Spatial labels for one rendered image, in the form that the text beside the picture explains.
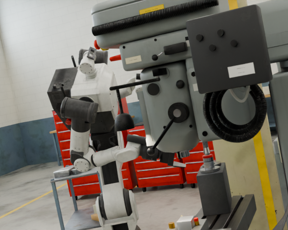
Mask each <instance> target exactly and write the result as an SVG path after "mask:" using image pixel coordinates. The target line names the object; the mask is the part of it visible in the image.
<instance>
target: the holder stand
mask: <svg viewBox="0 0 288 230"><path fill-rule="evenodd" d="M214 165H215V168H213V169H208V170H206V169H205V168H204V164H203V165H202V166H201V167H200V169H199V171H198V173H197V176H196V177H197V184H198V189H199V194H200V199H201V204H202V209H203V215H204V216H209V215H217V214H227V213H230V211H231V202H232V197H231V192H230V187H229V180H228V175H227V170H226V165H225V162H222V163H221V162H214Z"/></svg>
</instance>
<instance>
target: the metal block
mask: <svg viewBox="0 0 288 230"><path fill-rule="evenodd" d="M194 218H195V216H194V215H192V216H182V217H180V218H179V220H178V221H177V227H178V230H192V228H193V227H194V225H195V223H194Z"/></svg>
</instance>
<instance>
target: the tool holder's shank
mask: <svg viewBox="0 0 288 230"><path fill-rule="evenodd" d="M202 143H203V153H204V154H205V156H208V155H210V150H209V147H208V142H207V141H202Z"/></svg>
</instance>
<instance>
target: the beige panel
mask: <svg viewBox="0 0 288 230"><path fill-rule="evenodd" d="M228 3H229V10H232V9H237V8H241V7H244V6H248V5H247V0H228ZM213 147H214V153H215V158H216V161H217V162H221V163H222V162H225V165H226V170H227V175H228V180H229V187H230V192H231V197H233V196H236V195H242V196H245V195H246V194H254V197H255V202H256V209H257V210H256V212H255V215H254V217H253V219H252V222H251V224H250V226H249V229H248V230H273V228H274V227H275V226H276V225H277V224H278V222H279V221H280V220H281V219H282V217H283V216H284V214H285V211H284V205H283V199H282V193H281V188H280V183H279V178H278V172H277V166H276V160H275V155H274V150H273V144H272V138H271V133H270V127H269V122H268V116H267V113H266V118H265V120H264V123H263V126H262V128H261V130H260V131H259V132H258V134H257V135H256V136H254V137H253V138H251V139H250V140H248V141H245V142H240V143H233V142H228V141H225V140H223V139H221V140H214V141H213Z"/></svg>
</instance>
